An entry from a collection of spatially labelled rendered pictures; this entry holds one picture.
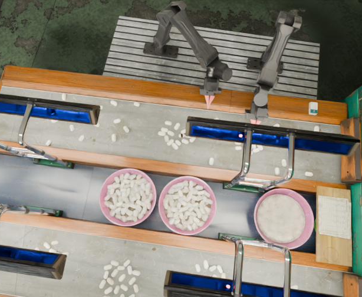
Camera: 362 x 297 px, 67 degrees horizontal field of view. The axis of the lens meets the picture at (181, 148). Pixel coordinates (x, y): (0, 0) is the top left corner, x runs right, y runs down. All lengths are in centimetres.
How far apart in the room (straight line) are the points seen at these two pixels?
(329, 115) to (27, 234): 156
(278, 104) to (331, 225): 62
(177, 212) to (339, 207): 73
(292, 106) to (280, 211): 52
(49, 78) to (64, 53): 107
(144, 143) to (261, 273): 80
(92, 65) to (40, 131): 113
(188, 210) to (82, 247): 51
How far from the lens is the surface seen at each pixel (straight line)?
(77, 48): 268
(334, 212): 143
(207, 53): 124
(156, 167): 131
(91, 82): 154
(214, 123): 99
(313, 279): 143
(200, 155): 134
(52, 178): 154
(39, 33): 291
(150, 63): 165
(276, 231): 138
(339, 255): 143
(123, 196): 134
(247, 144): 98
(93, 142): 143
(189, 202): 132
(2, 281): 156
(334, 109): 157
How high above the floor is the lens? 204
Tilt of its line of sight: 75 degrees down
